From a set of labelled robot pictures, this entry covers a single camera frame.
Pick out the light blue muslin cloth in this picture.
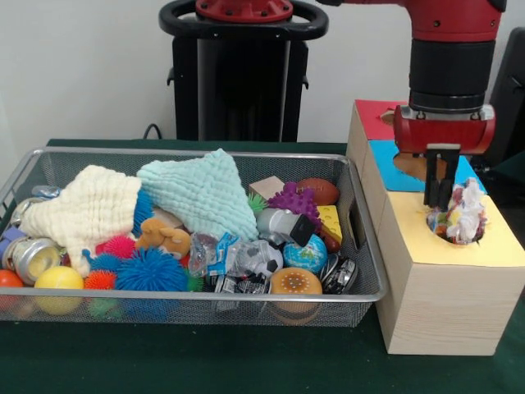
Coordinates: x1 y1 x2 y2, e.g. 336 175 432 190
135 148 259 241

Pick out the toy burger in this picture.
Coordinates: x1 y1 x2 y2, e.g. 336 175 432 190
269 266 323 325

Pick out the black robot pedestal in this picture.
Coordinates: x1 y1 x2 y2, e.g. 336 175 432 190
158 0 330 143

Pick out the yellow smooth ball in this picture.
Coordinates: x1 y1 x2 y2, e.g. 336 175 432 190
34 265 85 315

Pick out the large blue spiky ball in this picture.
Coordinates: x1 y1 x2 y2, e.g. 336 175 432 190
116 246 189 292

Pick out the multicoloured knotted cloth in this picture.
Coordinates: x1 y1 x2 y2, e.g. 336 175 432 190
426 177 490 245

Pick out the purple spiky ball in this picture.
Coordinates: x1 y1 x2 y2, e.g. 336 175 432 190
267 181 323 227

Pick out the blue globe ball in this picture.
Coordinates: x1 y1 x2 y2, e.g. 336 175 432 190
282 233 328 274

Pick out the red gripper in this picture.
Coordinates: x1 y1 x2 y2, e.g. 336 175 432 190
393 104 496 210

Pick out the orange smooth ball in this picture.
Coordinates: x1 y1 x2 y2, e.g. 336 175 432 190
0 269 25 311

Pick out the wooden box with three holes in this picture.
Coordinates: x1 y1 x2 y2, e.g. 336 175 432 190
346 98 525 356

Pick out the dark green table cloth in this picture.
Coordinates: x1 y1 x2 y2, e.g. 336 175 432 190
491 152 525 176
0 138 525 394

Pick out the yellow cheese toy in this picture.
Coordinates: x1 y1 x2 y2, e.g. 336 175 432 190
316 204 344 247

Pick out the cream muslin cloth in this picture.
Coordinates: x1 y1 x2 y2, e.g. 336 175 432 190
19 164 143 278

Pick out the shallow metal mesh bin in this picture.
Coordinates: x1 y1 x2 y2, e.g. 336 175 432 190
0 146 389 328

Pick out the brown toy football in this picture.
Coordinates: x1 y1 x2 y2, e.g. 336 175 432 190
295 176 340 206

